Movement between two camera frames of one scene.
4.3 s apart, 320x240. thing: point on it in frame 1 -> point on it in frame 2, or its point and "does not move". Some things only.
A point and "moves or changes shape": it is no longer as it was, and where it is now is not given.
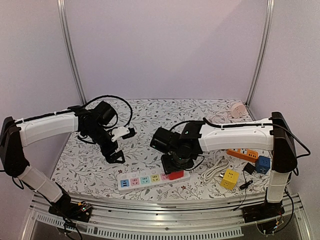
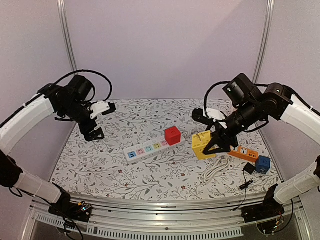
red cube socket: (176, 174) -> (172, 135)
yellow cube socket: (230, 179) moves or changes shape
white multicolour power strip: (131, 181) -> (149, 148)
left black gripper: (111, 159) -> (85, 130)
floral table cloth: (84, 171) does not move
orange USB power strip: (247, 154) does not move
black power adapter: (249, 168) does not move
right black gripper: (169, 165) -> (221, 132)
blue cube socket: (263, 164) does not move
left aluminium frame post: (61, 5) does not move
